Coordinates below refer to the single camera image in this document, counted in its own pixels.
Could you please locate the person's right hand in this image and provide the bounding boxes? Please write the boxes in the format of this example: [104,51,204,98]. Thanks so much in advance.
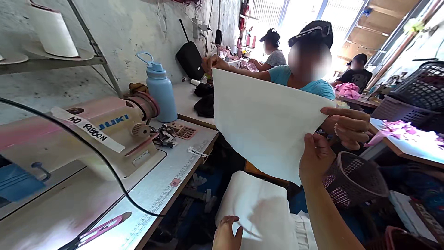
[299,133,336,185]

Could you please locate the person's left hand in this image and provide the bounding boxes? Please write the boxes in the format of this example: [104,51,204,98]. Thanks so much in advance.
[212,215,243,250]

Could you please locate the large white fabric piece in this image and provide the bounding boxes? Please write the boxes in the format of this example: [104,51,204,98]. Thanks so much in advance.
[211,68,336,187]

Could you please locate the person's right forearm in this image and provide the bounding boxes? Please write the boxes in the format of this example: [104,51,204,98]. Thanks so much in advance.
[301,181,366,250]

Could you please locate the folded stack of white fabric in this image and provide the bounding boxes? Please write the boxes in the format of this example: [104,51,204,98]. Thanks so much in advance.
[215,170,318,250]

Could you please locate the round purple mesh basket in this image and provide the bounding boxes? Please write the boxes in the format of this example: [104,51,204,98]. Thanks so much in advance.
[322,151,390,209]

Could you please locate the bundle of pink garments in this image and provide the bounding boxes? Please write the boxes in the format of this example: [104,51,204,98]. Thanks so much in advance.
[335,83,361,100]

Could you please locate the white table strip label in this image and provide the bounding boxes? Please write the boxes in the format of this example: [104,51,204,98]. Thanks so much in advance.
[188,147,209,158]

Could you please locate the measuring tape strip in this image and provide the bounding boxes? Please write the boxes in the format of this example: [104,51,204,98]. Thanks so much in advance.
[121,140,210,250]

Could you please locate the white sewing machine table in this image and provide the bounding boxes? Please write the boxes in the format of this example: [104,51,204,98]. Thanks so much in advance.
[0,83,219,250]

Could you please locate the pile of pink fabric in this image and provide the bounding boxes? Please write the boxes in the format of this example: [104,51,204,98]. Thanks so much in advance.
[364,120,444,150]

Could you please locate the mauve rectangular mesh basket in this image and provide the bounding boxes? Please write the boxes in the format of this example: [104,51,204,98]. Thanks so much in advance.
[371,95,440,128]

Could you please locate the pink compartment tray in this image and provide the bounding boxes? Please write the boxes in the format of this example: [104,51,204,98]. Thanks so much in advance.
[169,122,198,141]

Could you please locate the white wooden-edged table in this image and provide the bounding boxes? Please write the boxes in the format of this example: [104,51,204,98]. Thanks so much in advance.
[369,118,444,169]

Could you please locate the pile of metal presser feet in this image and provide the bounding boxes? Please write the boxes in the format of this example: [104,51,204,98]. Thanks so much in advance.
[151,124,178,149]

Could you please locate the black cloth bundle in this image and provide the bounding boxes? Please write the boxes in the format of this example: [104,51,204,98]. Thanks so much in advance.
[193,83,215,118]

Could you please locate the black mesh basket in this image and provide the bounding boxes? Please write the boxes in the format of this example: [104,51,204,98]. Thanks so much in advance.
[388,60,444,112]

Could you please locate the red plastic basket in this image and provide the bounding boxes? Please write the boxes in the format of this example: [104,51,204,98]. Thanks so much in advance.
[384,226,437,250]

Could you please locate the pink thread snips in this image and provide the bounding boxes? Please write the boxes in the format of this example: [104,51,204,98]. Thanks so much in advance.
[57,212,132,250]

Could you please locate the barred window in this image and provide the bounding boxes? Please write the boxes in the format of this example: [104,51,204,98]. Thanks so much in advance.
[243,0,370,53]

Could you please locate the light blue water bottle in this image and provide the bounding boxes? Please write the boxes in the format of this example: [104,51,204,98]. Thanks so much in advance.
[136,52,178,123]

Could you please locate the black zippered case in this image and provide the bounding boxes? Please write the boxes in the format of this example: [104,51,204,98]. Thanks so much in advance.
[176,19,205,81]

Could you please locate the cream pink sewing machine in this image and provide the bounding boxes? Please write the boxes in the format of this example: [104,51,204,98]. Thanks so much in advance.
[0,91,168,181]

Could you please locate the brown cloth bundle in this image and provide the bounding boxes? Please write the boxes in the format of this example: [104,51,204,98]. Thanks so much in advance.
[129,83,150,96]

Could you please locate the metal shelf rack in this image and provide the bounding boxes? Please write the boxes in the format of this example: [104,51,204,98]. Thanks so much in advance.
[0,0,124,99]

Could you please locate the blue plastic box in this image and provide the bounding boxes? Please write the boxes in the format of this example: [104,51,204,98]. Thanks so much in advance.
[0,163,46,203]

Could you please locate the white thread cone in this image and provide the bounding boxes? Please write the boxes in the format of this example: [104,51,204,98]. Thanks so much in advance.
[27,0,80,58]

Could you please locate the black cable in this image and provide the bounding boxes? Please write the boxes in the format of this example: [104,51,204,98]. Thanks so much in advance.
[0,97,165,217]

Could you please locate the grey wall socket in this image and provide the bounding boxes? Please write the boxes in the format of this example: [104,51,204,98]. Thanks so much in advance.
[192,18,209,39]

